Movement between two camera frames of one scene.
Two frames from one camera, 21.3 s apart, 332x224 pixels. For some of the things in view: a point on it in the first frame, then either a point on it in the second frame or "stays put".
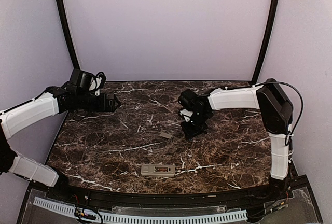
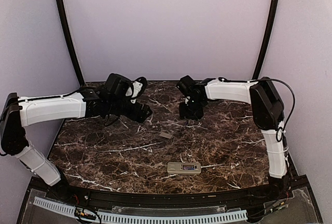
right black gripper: x=190 y=133 → x=183 y=113
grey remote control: x=157 y=170 → x=184 y=168
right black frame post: x=275 y=5 stays put
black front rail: x=170 y=199 stays put
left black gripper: x=110 y=108 → x=142 y=116
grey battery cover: x=166 y=135 stays put
